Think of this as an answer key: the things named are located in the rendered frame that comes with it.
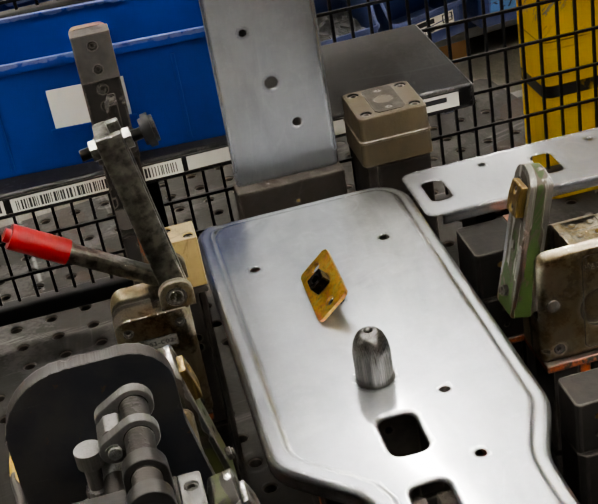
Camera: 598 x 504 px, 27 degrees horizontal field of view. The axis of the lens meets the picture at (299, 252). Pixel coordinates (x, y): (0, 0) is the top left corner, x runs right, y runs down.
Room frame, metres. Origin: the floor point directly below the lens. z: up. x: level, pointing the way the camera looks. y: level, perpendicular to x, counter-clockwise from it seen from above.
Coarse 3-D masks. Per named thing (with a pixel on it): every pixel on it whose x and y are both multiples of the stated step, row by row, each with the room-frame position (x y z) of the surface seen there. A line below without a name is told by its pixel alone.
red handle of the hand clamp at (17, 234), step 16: (16, 224) 0.93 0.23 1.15; (16, 240) 0.91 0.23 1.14; (32, 240) 0.92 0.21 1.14; (48, 240) 0.92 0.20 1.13; (64, 240) 0.93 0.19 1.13; (48, 256) 0.92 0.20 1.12; (64, 256) 0.92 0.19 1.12; (80, 256) 0.92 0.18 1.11; (96, 256) 0.92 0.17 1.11; (112, 256) 0.93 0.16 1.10; (112, 272) 0.92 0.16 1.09; (128, 272) 0.93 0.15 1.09; (144, 272) 0.93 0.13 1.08
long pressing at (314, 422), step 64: (384, 192) 1.14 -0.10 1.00; (256, 256) 1.06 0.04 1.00; (384, 256) 1.02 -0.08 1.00; (448, 256) 1.00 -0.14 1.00; (256, 320) 0.95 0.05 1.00; (384, 320) 0.91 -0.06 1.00; (448, 320) 0.89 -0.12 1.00; (256, 384) 0.85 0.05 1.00; (320, 384) 0.84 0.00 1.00; (448, 384) 0.81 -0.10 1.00; (512, 384) 0.79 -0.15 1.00; (320, 448) 0.75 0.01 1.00; (384, 448) 0.74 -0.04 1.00; (448, 448) 0.73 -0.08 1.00; (512, 448) 0.71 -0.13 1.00
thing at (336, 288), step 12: (324, 252) 1.00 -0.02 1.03; (312, 264) 1.00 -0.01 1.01; (324, 264) 0.99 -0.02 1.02; (312, 276) 0.97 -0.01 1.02; (324, 276) 0.96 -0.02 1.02; (336, 276) 0.96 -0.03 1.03; (312, 288) 0.96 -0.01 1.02; (324, 288) 0.96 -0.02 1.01; (336, 288) 0.94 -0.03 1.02; (312, 300) 0.96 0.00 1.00; (324, 300) 0.94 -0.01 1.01; (336, 300) 0.93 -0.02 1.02; (324, 312) 0.93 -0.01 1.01
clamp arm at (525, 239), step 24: (528, 168) 0.92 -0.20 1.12; (528, 192) 0.91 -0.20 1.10; (552, 192) 0.91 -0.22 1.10; (528, 216) 0.91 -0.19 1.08; (528, 240) 0.90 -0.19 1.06; (504, 264) 0.93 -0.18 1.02; (528, 264) 0.90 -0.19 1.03; (504, 288) 0.92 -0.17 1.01; (528, 288) 0.90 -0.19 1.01; (528, 312) 0.90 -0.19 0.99
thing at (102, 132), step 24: (144, 120) 0.93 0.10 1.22; (96, 144) 0.92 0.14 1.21; (120, 144) 0.92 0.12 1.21; (120, 168) 0.92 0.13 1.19; (120, 192) 0.92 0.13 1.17; (144, 192) 0.92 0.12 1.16; (144, 216) 0.92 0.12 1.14; (144, 240) 0.92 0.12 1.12; (168, 240) 0.95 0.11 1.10; (168, 264) 0.92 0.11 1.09
